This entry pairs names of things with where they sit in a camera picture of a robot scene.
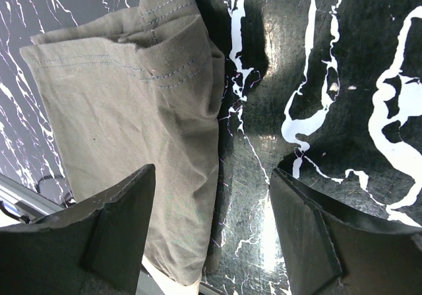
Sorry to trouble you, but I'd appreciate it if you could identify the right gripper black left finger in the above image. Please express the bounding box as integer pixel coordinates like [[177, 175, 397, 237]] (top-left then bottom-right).
[[1, 164, 156, 294]]

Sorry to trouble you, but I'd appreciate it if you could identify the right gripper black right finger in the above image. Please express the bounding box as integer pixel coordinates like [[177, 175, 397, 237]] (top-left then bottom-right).
[[270, 168, 421, 294]]

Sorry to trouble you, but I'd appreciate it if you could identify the grey underwear with cream waistband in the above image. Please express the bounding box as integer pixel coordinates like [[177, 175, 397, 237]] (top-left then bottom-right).
[[20, 0, 225, 294]]

